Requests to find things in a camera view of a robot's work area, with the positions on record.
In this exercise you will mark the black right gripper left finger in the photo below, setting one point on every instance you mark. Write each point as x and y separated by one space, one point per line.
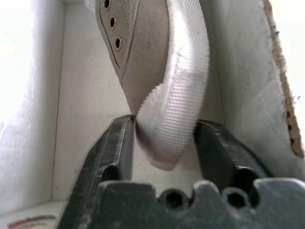
112 152

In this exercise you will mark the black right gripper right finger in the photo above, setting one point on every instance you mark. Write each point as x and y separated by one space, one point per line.
221 155

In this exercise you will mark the beige canvas sneaker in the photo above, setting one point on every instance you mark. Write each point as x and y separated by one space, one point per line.
166 78

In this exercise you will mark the white cardboard shoebox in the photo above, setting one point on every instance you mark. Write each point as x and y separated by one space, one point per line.
247 95

